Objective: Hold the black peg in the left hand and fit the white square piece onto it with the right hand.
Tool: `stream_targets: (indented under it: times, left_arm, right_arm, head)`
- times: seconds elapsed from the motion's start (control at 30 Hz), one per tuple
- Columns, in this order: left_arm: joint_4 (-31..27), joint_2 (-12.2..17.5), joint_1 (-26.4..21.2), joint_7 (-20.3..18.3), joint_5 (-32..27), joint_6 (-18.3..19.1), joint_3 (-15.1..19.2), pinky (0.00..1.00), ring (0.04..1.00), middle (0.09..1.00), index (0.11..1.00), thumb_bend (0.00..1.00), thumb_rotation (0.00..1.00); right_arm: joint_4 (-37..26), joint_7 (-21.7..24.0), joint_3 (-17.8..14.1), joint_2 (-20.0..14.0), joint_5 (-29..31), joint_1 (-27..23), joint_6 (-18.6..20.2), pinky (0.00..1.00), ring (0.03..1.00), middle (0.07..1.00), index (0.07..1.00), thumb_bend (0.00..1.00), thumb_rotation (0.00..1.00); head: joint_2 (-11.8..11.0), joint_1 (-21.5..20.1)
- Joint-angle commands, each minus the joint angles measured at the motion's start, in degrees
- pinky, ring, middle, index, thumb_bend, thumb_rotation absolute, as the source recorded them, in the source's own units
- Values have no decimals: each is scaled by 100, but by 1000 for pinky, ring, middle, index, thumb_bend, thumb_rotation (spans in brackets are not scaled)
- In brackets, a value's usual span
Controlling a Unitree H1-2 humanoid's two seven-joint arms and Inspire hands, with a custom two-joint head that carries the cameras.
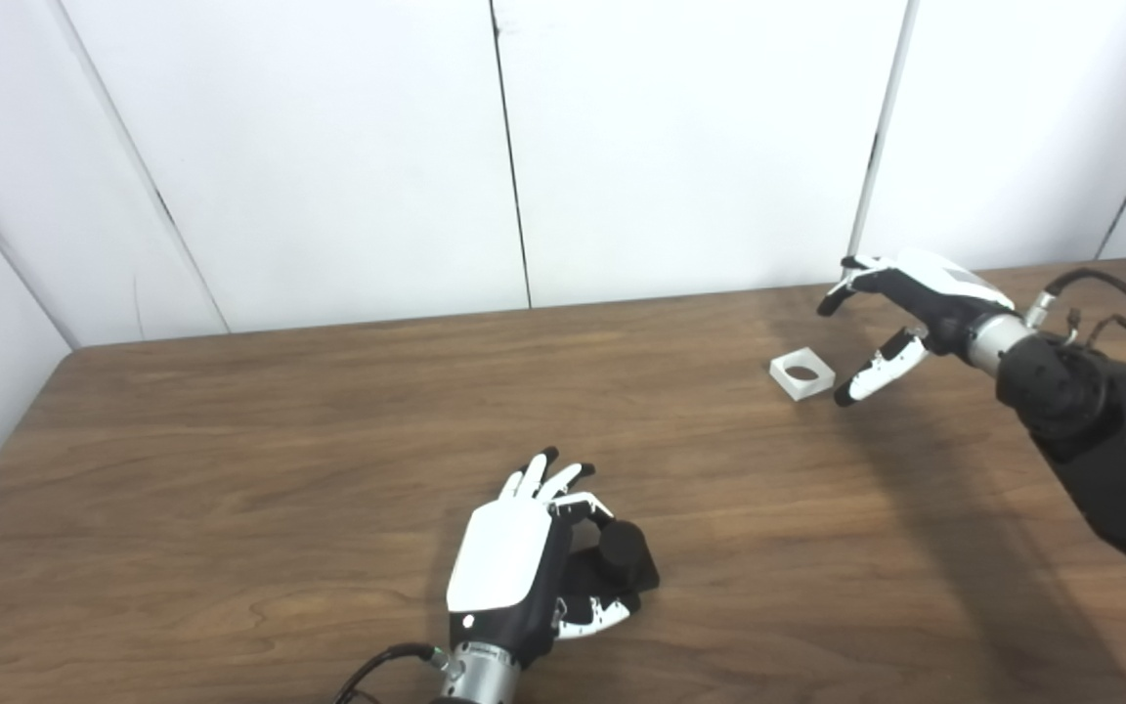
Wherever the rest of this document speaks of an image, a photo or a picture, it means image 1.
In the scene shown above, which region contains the black peg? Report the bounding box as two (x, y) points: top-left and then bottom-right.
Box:
(563, 518), (662, 627)

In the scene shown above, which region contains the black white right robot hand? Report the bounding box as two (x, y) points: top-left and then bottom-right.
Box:
(815, 249), (1018, 408)

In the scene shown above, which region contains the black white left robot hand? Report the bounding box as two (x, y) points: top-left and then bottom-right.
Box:
(446, 447), (642, 672)

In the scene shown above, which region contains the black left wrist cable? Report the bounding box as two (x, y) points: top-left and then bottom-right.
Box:
(333, 642), (452, 704)

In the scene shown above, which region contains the white square piece with hole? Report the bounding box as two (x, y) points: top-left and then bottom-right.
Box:
(769, 346), (836, 403)

